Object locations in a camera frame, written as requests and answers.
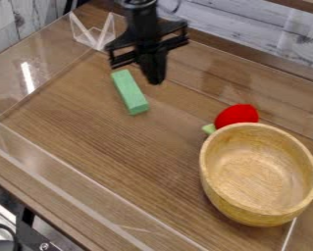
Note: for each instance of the black table leg bracket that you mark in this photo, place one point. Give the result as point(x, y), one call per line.
point(31, 239)

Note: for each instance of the clear acrylic corner bracket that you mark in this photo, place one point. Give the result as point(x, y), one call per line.
point(92, 37)

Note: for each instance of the green rectangular block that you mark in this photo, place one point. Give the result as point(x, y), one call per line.
point(130, 92)

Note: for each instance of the clear acrylic tray wall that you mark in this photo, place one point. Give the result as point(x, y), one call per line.
point(96, 217)

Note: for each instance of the wooden bowl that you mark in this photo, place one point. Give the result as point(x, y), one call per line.
point(256, 172)

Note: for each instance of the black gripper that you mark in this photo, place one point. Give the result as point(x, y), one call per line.
point(143, 45)

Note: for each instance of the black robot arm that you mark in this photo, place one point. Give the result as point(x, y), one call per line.
point(141, 12)

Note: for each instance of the red plush strawberry toy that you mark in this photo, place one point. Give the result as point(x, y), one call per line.
point(240, 113)

